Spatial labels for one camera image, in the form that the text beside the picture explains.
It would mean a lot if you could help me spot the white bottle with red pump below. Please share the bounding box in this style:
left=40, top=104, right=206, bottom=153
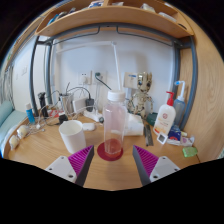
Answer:
left=153, top=90, right=177, bottom=136

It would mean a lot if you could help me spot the white power strip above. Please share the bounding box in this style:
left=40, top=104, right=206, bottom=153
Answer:
left=83, top=109, right=104, bottom=123

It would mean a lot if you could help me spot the white power adapter block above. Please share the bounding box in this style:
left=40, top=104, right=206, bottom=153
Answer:
left=72, top=97, right=88, bottom=114

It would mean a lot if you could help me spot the white patterned packet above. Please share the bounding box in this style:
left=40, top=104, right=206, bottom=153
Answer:
left=166, top=134, right=195, bottom=148

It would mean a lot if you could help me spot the green translucent block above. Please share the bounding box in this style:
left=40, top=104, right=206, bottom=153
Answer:
left=182, top=146, right=199, bottom=158

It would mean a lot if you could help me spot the blue tube with white cap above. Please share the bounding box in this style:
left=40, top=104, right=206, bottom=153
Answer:
left=25, top=102, right=36, bottom=125

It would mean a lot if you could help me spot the black charger block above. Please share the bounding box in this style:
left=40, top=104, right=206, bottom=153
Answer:
left=58, top=113, right=69, bottom=124

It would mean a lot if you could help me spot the white wall socket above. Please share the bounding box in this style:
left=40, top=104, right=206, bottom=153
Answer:
left=92, top=70, right=108, bottom=84
left=78, top=70, right=93, bottom=86

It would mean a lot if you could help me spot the clear bottle with white cap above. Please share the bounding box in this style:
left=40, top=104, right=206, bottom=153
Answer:
left=102, top=89, right=128, bottom=159

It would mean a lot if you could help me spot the white cup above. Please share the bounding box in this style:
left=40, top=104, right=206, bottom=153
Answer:
left=58, top=119, right=87, bottom=154

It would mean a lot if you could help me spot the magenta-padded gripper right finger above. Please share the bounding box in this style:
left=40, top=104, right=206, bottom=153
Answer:
left=132, top=144, right=182, bottom=187

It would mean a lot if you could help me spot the grey metal frame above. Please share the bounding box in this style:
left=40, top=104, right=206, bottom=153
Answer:
left=29, top=22, right=199, bottom=131

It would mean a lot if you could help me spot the white charging cable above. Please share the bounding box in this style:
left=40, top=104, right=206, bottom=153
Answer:
left=31, top=104, right=101, bottom=133

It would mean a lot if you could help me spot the black electric shaver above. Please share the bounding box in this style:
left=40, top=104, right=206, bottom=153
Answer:
left=37, top=91, right=50, bottom=118

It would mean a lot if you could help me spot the red and white packet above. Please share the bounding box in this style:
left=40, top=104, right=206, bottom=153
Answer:
left=48, top=109, right=61, bottom=118

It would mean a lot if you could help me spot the black power cable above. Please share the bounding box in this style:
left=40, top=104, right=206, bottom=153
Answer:
left=94, top=73, right=114, bottom=92

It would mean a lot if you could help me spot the black plug adapter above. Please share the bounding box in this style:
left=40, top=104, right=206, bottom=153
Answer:
left=85, top=97, right=95, bottom=113

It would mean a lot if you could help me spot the beige wall box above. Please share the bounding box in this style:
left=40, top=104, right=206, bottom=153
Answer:
left=123, top=71, right=139, bottom=90

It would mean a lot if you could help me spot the silver metal container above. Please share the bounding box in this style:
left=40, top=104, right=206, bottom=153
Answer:
left=59, top=93, right=75, bottom=115

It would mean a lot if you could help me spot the white tissue pack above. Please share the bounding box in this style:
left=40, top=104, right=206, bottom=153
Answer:
left=124, top=113, right=145, bottom=137

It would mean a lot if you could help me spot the wooden shelf unit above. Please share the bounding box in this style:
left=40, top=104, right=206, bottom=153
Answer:
left=34, top=0, right=195, bottom=39

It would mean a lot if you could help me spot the wooden tree figurine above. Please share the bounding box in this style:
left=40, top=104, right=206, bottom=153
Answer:
left=128, top=71, right=155, bottom=119

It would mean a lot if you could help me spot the grey metal ruler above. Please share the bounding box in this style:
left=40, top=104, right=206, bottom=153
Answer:
left=143, top=123, right=154, bottom=147

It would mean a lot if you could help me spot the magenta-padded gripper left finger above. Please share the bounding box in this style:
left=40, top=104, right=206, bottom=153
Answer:
left=44, top=144, right=96, bottom=187

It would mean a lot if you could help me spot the small white digital clock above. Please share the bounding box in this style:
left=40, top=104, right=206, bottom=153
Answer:
left=156, top=132, right=169, bottom=145

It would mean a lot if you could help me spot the teal bedding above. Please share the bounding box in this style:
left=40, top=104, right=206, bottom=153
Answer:
left=0, top=99, right=28, bottom=149

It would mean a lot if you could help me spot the small white oval case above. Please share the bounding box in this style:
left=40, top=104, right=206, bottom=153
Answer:
left=82, top=122, right=96, bottom=132

